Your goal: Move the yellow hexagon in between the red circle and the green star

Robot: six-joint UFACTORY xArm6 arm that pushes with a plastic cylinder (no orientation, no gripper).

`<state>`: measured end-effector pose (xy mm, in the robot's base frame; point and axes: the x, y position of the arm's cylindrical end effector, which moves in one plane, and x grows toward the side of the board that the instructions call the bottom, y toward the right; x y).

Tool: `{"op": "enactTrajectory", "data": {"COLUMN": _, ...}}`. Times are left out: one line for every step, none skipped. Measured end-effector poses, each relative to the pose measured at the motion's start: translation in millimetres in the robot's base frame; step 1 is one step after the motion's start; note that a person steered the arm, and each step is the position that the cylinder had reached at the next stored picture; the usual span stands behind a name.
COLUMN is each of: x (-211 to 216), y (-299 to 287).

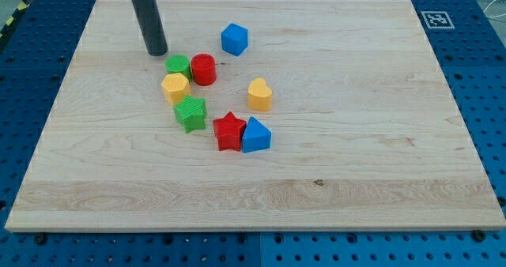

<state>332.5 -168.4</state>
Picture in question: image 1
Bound red star block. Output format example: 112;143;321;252
213;111;247;151

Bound green star block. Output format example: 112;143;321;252
173;95;207;134

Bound yellow hexagon block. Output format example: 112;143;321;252
160;73;191;105

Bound blue triangle block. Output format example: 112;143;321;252
242;117;272;153

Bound yellow heart block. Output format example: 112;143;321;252
247;77;273;111

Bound red cylinder block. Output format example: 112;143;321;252
191;54;217;86

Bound blue cube block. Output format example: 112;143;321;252
221;23;248;56

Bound green cylinder block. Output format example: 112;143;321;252
164;55;193;81

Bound wooden board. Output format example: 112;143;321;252
6;0;505;232

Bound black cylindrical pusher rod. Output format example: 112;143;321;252
131;0;168;56

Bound white fiducial marker tag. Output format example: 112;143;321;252
421;10;455;30

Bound white cable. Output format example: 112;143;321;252
482;0;506;24

